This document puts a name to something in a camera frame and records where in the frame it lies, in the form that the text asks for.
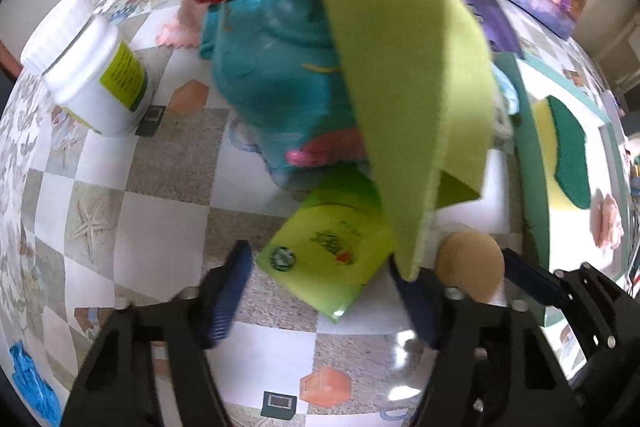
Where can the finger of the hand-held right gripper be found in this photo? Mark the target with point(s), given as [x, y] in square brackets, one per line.
[530, 277]

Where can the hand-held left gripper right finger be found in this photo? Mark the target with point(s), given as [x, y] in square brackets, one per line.
[420, 307]

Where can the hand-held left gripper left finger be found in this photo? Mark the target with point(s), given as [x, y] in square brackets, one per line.
[225, 297]

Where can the white box with green rim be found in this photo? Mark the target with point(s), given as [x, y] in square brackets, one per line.
[530, 187]

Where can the green foam cloth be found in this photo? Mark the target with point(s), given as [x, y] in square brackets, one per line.
[390, 57]

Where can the small pink fluffy scrunchie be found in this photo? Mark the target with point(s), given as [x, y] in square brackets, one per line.
[607, 219]

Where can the yellow-green packet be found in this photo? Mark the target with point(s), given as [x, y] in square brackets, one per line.
[320, 252]

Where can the yellow and green scouring sponge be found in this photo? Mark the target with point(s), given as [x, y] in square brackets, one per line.
[570, 157]

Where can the blue plastic piece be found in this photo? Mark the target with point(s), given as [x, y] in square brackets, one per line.
[32, 382]

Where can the teal pouch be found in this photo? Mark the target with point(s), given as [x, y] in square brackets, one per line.
[270, 72]

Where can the white plastic jar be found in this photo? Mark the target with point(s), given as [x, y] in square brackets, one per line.
[85, 77]

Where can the purple paper sheet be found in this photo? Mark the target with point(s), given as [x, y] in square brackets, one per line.
[475, 2]

